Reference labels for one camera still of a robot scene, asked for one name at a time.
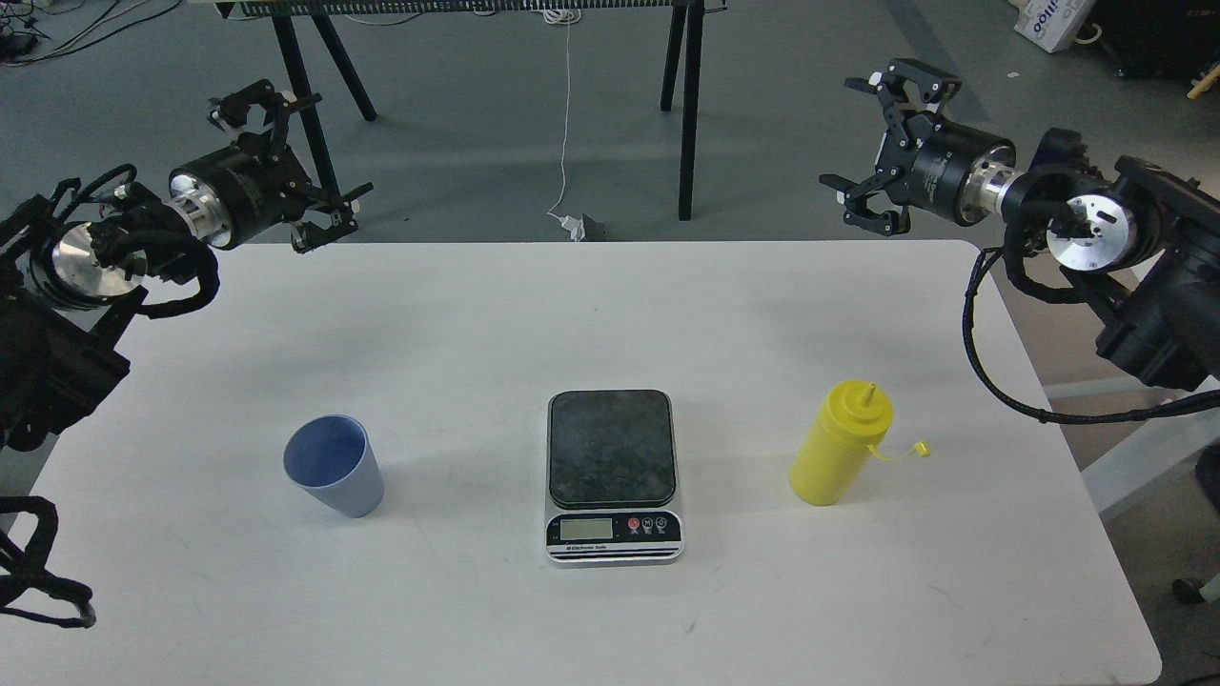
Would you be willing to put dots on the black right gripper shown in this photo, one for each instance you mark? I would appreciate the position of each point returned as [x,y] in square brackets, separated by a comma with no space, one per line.
[940,167]

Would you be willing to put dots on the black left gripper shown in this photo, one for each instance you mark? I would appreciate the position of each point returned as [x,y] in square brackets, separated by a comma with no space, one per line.
[232,195]

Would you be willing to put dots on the yellow squeeze bottle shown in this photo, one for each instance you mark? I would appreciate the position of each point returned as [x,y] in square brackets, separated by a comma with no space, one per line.
[852,421]

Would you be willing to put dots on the blue plastic cup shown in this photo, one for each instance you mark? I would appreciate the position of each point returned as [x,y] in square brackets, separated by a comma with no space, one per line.
[332,459]

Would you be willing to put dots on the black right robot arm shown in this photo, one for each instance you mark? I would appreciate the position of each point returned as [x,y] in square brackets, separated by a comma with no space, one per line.
[1141,250]

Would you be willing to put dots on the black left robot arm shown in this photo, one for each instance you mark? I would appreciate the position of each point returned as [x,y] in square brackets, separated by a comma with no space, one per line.
[81,263]

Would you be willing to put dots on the digital kitchen scale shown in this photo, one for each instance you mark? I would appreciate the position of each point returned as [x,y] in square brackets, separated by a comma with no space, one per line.
[613,491]

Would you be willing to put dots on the white cardboard box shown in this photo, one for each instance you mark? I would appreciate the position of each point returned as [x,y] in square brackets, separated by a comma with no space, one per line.
[1056,25]

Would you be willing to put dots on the white side table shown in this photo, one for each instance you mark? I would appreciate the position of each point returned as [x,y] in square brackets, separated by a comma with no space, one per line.
[1147,459]

